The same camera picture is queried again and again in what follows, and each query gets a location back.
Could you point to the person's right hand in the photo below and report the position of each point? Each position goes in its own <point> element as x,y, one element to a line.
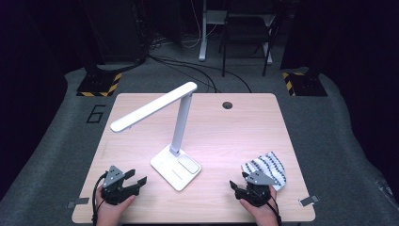
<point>265,215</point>

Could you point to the white black-patterned cloth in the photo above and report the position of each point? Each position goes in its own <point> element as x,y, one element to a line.
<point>270,164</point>

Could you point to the white desk frame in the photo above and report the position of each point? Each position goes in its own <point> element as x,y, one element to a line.
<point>203,37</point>

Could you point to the black folding chair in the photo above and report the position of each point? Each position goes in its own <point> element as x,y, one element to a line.
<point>247,28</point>

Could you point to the grey tape strip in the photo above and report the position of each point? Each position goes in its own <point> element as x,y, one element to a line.
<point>309,200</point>
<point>78,201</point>

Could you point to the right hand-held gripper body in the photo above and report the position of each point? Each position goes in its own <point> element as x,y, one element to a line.
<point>258,179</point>

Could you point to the person's left hand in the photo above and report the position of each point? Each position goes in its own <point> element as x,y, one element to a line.
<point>108,215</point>

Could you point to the black cabinet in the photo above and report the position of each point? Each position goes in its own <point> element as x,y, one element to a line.
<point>119,31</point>

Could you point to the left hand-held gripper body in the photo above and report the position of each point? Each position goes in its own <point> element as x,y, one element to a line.
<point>113,180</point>

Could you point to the black yellow-striped stand base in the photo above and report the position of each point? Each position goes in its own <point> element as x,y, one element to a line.
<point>306,84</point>
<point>97,84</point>

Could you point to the white desk lamp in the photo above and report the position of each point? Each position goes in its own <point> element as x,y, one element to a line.
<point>180,121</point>

